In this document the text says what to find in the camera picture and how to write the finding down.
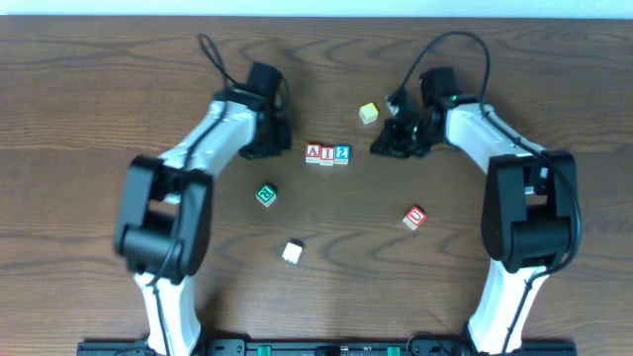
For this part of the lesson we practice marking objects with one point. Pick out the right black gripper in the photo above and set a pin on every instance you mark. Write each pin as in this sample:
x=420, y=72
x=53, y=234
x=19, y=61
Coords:
x=401, y=134

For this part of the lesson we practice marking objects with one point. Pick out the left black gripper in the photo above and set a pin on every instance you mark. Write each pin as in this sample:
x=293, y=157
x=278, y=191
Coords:
x=272, y=143

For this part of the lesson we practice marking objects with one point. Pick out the red letter A block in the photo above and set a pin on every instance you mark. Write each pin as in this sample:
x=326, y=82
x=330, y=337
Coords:
x=312, y=155

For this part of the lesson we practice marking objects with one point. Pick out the red letter I block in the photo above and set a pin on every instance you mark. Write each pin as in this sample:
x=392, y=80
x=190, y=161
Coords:
x=327, y=156

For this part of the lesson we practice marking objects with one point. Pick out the blue number 2 block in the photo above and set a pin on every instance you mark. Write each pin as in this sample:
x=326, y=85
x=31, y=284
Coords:
x=342, y=154

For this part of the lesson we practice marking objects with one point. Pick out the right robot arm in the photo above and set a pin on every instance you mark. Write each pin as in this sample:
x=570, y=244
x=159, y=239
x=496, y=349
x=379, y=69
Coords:
x=531, y=225

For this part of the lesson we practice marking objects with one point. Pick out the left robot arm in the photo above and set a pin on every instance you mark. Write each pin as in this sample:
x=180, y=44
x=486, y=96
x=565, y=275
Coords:
x=164, y=225

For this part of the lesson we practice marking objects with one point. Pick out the yellow top wooden block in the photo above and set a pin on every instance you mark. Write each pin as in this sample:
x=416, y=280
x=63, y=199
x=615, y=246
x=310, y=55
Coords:
x=368, y=113

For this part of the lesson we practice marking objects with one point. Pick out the green letter wooden block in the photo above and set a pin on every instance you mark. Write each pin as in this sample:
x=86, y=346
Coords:
x=266, y=195

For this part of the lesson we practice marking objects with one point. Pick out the red letter U block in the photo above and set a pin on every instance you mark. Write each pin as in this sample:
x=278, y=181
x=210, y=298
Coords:
x=414, y=218

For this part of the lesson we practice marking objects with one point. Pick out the white plain wooden block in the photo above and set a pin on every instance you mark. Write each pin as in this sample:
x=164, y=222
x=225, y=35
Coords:
x=292, y=252

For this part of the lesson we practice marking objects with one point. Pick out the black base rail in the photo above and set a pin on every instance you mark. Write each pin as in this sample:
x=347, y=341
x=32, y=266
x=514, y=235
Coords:
x=239, y=347

